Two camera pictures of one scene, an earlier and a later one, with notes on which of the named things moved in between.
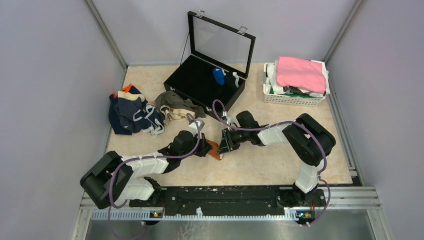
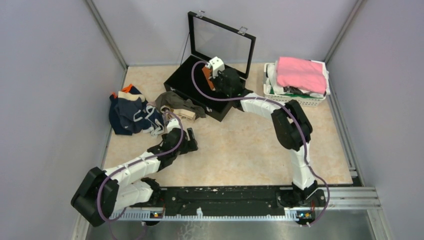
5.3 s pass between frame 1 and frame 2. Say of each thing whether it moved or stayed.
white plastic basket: stayed
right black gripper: moved
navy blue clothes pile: stayed
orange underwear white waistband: moved
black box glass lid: stayed
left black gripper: moved
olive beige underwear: stayed
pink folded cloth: stayed
